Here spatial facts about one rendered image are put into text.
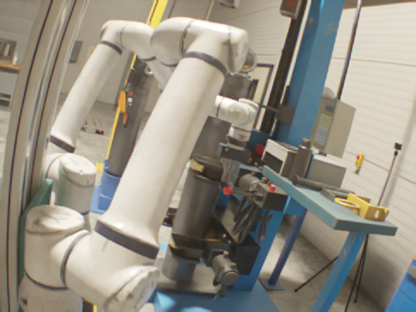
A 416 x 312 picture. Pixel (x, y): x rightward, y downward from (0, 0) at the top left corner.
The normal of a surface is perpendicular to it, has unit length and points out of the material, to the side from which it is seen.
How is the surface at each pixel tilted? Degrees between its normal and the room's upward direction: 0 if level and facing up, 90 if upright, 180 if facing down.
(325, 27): 90
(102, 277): 64
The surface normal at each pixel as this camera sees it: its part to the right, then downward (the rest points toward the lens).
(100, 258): -0.14, -0.32
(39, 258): -0.26, 0.12
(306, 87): 0.29, 0.27
